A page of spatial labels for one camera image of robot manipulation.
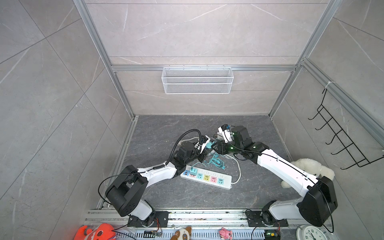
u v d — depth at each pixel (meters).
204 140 0.69
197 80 1.01
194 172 0.83
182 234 0.67
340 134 0.68
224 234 0.67
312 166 0.71
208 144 0.80
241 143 0.60
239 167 0.90
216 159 0.94
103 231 0.64
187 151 0.64
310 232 0.67
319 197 0.40
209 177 0.84
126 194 0.43
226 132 0.72
